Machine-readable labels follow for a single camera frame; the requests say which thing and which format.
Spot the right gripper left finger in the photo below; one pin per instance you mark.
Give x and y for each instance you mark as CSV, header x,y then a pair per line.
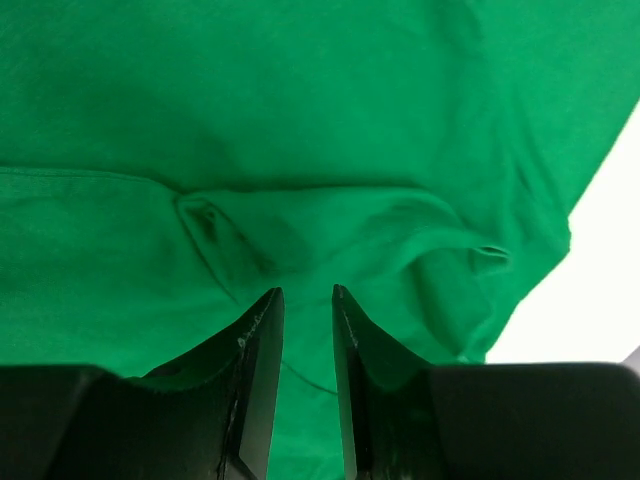
x,y
207,414

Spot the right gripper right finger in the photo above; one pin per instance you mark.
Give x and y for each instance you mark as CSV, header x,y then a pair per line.
x,y
387,418

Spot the green t shirt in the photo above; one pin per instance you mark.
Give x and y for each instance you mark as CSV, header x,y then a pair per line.
x,y
164,163

